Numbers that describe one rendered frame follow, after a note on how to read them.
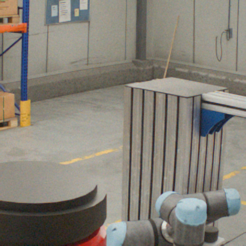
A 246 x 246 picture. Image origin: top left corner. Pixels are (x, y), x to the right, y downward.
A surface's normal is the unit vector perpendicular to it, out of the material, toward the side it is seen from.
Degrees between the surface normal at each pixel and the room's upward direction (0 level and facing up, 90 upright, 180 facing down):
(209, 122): 90
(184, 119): 90
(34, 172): 0
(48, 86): 90
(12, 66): 90
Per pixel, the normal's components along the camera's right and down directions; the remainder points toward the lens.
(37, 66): 0.75, 0.17
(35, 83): 0.48, -0.66
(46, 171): 0.02, -0.97
